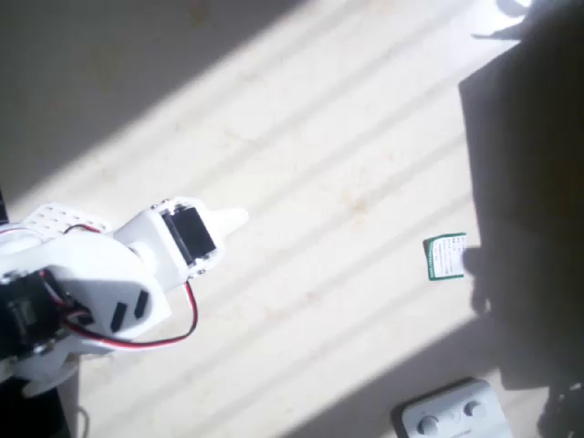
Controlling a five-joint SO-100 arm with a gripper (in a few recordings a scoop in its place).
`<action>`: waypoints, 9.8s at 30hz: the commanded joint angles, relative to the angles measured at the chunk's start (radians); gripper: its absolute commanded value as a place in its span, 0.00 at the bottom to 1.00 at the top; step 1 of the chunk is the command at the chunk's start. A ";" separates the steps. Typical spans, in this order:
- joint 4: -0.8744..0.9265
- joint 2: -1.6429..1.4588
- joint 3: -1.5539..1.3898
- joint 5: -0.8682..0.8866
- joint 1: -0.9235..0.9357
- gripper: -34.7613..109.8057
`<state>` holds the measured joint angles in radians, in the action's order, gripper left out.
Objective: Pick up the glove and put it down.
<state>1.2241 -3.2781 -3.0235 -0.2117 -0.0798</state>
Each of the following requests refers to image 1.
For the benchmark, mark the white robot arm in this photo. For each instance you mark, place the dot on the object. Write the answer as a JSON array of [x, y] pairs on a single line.
[[100, 283]]

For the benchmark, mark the green bordered paper label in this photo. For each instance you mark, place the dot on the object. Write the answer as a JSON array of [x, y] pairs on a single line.
[[445, 257]]

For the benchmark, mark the white device with round knobs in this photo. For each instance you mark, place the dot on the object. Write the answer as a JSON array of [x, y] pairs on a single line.
[[451, 410]]

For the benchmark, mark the black flat object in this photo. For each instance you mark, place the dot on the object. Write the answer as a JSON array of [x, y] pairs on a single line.
[[27, 420]]

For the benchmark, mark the black object at picture edge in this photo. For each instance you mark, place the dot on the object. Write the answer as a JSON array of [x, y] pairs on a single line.
[[2, 205]]

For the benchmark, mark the white perforated plate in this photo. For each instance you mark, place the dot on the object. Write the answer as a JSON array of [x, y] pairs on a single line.
[[50, 216]]

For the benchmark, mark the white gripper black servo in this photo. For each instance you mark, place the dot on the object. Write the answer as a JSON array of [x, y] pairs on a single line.
[[193, 237]]

